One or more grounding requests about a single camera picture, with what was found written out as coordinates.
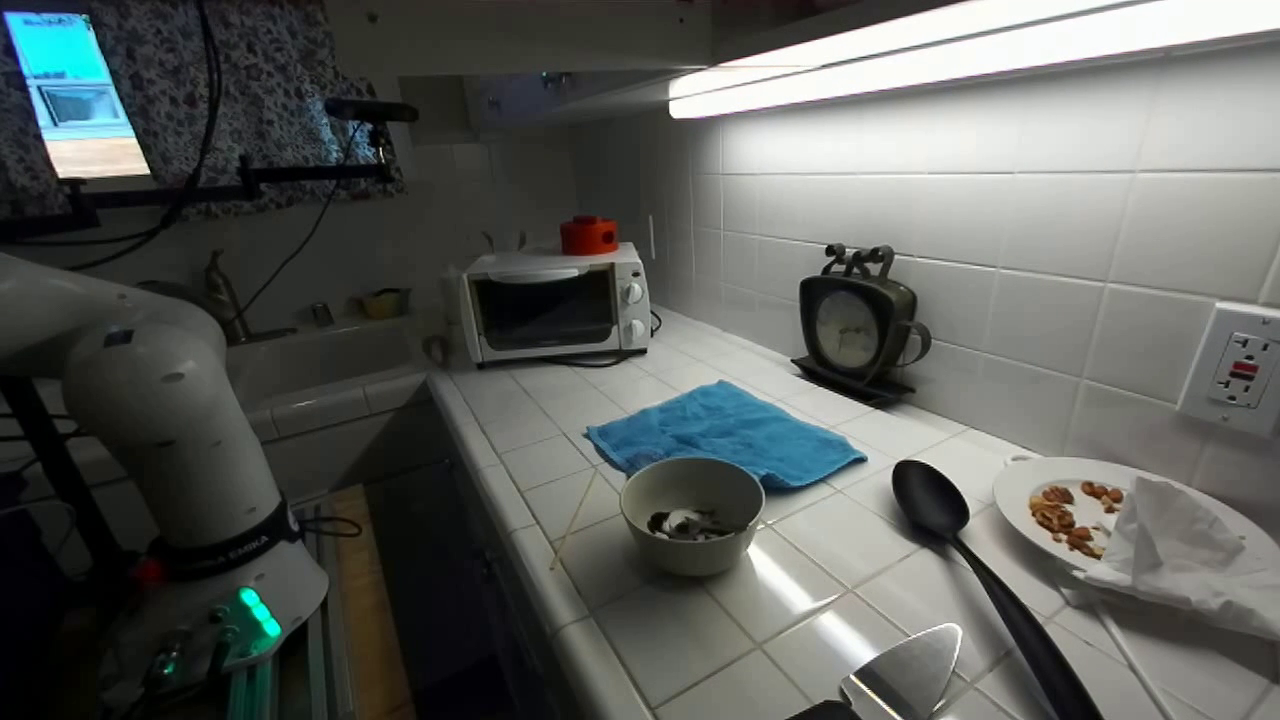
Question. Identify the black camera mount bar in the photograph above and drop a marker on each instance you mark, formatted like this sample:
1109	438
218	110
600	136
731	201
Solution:
307	172

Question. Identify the yellow sponge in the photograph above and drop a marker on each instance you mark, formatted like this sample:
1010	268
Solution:
383	305

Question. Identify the metal spatula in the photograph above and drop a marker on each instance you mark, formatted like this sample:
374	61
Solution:
915	666

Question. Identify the floral patterned curtain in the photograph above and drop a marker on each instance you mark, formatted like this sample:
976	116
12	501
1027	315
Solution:
282	65

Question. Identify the under-cabinet light strip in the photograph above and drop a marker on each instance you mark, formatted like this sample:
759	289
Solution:
960	53

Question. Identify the black ladle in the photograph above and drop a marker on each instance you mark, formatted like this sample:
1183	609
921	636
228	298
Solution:
932	507

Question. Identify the white plate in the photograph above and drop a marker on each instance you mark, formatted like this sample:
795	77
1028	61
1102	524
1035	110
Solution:
1027	491

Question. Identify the white wall power outlet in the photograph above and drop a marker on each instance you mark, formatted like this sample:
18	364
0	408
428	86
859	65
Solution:
1233	371

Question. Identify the grey corner upper cabinet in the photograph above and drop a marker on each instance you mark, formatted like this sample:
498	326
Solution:
533	101

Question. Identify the white crumpled napkin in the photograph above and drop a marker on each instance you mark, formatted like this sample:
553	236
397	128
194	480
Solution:
1185	544

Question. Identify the white toaster oven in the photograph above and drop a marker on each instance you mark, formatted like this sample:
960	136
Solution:
553	308

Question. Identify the red pot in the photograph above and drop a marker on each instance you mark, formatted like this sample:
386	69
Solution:
589	236

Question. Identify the dark food scraps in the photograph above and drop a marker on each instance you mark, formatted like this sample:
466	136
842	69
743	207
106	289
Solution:
691	524

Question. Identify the brown food pieces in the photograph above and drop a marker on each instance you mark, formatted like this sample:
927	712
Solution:
1063	517

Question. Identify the black retro clock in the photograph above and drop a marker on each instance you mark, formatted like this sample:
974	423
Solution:
852	326

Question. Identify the blue cloth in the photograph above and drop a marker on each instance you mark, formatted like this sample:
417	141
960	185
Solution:
725	431

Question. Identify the white ceramic bowl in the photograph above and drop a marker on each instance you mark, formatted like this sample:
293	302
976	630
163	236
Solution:
695	549

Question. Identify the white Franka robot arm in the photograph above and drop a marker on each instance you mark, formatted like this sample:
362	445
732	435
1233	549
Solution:
163	414

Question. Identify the white kitchen sink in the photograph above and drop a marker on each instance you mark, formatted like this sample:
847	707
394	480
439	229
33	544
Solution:
335	352

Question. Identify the bright tablet screen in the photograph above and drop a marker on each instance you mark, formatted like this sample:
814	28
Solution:
82	101

